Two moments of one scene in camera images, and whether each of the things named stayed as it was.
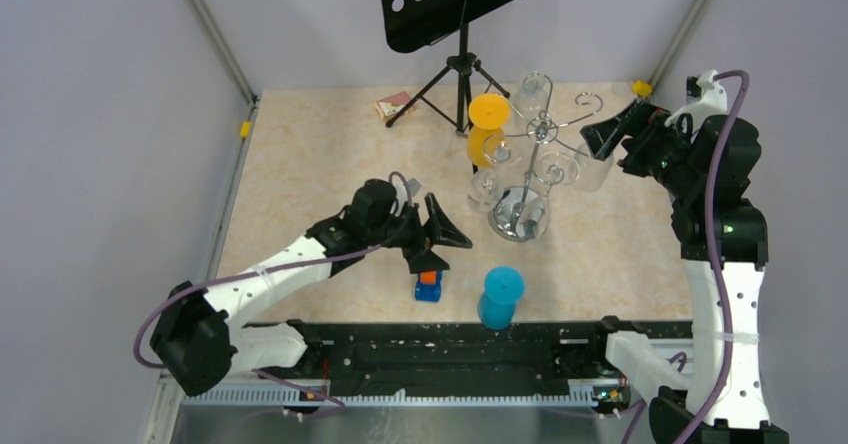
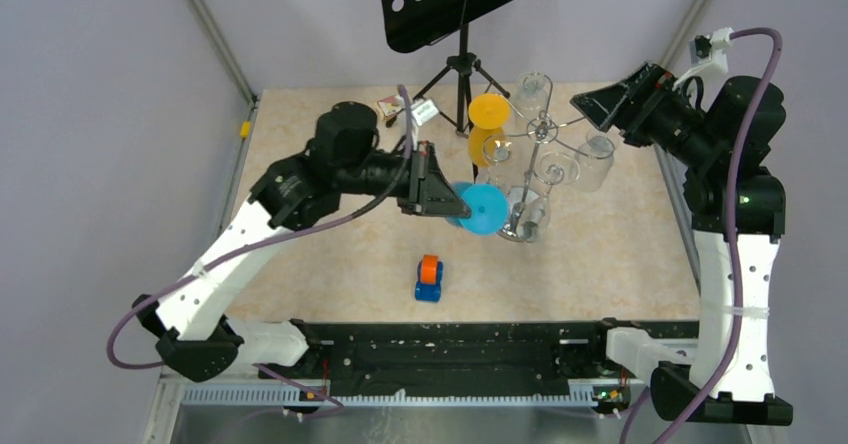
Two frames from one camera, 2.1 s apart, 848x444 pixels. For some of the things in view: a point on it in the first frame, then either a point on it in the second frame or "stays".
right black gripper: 643,121 -> 612,105
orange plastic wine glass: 488,114 stays
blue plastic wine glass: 503,288 -> 488,204
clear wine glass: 487,186 stays
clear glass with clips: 590,172 stays
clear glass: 531,100 stays
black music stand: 421,2 stays
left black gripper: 441,232 -> 431,193
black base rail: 463,359 stays
